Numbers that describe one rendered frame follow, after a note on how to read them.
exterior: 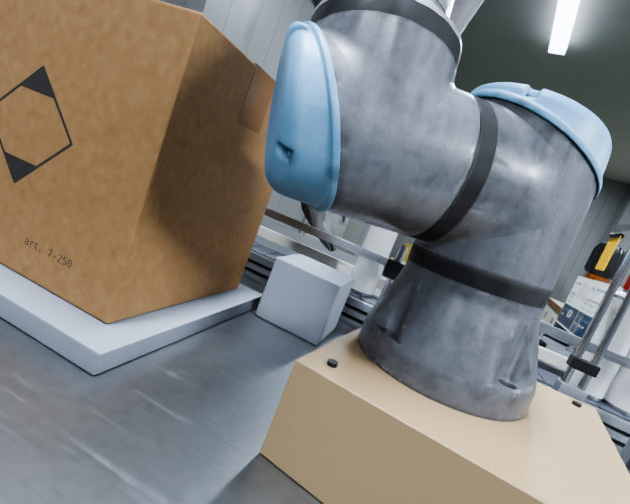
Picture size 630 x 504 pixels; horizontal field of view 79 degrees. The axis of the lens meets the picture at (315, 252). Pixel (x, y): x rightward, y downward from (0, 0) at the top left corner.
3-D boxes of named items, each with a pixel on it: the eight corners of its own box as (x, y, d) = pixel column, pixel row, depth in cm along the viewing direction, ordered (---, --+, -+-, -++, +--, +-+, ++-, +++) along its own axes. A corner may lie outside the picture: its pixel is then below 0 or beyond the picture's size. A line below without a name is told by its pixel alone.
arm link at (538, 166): (591, 306, 29) (674, 127, 27) (437, 258, 26) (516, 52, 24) (493, 265, 40) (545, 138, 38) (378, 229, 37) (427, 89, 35)
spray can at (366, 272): (373, 295, 72) (417, 192, 69) (369, 299, 67) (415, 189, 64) (348, 284, 74) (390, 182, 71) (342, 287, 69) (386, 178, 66)
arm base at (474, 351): (515, 375, 39) (554, 286, 38) (542, 453, 25) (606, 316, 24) (377, 316, 44) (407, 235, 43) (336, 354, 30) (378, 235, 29)
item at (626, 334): (593, 393, 63) (655, 278, 59) (607, 407, 58) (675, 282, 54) (560, 378, 64) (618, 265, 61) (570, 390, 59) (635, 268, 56)
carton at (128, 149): (238, 288, 56) (303, 108, 52) (106, 325, 33) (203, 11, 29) (87, 214, 64) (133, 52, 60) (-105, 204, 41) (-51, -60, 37)
